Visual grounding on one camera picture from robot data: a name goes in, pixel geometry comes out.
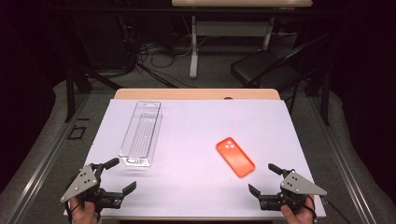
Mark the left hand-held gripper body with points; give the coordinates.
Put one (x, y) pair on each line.
(79, 183)

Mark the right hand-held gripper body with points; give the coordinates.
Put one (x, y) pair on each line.
(299, 185)

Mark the orange phone case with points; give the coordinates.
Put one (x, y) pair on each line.
(236, 158)

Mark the clear plastic packaging box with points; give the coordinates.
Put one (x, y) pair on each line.
(141, 133)

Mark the person's right hand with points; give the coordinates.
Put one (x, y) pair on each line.
(300, 217)

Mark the person's left hand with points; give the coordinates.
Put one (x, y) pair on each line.
(85, 215)

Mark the black metal stand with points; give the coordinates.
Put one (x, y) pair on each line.
(70, 93)
(325, 99)

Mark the dark table grommet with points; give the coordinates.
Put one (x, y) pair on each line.
(228, 98)

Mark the white table board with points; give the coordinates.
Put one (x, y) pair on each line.
(193, 124)

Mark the wooden table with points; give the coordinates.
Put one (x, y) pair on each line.
(186, 93)

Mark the black folding chair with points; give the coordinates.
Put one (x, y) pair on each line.
(258, 67)

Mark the white-legged desk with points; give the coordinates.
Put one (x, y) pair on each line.
(230, 28)

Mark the aluminium floor rail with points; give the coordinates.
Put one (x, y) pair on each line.
(43, 161)
(342, 161)

